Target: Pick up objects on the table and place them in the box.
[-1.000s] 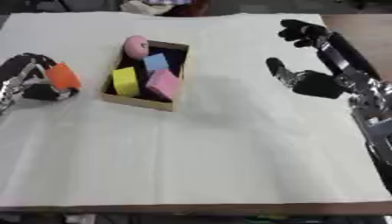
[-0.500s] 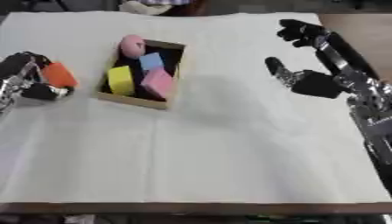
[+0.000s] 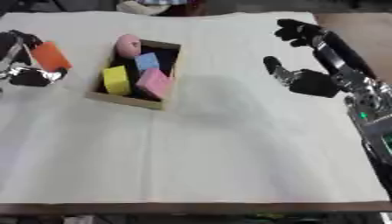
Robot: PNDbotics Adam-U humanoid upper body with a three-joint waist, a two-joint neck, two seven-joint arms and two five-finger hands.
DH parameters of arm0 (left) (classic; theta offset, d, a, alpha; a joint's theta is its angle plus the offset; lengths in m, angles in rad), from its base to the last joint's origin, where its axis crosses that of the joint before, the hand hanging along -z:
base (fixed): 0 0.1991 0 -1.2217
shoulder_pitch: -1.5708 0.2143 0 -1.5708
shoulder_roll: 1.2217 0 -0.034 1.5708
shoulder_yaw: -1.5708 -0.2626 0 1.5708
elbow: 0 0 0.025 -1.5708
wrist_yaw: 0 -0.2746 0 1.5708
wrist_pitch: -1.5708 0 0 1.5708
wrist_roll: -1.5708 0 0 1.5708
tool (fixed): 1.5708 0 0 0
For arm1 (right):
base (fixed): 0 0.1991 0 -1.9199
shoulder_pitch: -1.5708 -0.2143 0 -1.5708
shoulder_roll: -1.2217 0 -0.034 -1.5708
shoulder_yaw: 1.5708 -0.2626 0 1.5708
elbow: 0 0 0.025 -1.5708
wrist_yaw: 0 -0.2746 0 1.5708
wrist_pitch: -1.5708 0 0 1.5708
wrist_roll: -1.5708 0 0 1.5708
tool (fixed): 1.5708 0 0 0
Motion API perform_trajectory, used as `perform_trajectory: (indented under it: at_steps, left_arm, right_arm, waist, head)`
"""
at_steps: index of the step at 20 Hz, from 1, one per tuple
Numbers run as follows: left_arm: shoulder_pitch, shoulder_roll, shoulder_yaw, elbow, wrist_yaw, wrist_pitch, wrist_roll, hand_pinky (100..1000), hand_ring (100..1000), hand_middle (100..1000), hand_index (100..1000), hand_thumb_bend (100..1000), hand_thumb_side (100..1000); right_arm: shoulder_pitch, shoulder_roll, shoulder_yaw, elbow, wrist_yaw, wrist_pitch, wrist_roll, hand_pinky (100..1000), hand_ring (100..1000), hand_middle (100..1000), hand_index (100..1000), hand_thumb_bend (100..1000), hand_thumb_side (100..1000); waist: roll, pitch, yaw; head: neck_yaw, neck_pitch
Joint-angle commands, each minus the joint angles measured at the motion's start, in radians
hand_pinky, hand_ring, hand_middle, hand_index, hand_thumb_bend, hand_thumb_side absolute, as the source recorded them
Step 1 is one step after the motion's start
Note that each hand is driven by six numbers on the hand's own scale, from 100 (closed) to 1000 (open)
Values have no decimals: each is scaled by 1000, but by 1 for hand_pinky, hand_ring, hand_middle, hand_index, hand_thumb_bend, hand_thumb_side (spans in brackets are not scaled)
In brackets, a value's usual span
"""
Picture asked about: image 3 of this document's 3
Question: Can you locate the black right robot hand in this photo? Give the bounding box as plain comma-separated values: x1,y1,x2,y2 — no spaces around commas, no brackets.
262,18,380,99

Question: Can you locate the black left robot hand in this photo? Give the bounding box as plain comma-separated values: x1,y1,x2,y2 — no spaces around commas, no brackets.
0,29,71,88

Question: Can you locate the orange block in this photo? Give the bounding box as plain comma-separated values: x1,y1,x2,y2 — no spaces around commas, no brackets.
29,41,74,73

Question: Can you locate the tan cardboard box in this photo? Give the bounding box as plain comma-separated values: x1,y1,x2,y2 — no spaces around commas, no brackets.
84,38,184,111

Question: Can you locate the yellow block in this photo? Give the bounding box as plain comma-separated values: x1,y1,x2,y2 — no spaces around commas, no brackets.
101,65,134,96

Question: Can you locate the blue block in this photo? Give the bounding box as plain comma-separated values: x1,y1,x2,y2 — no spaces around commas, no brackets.
133,52,163,73

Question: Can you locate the pink block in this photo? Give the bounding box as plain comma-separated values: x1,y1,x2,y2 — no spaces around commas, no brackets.
135,67,175,101

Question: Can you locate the person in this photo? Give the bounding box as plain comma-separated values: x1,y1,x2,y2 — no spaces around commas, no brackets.
115,0,207,17

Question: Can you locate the pink ring toy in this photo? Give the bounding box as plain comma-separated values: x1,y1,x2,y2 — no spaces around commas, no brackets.
115,33,144,60

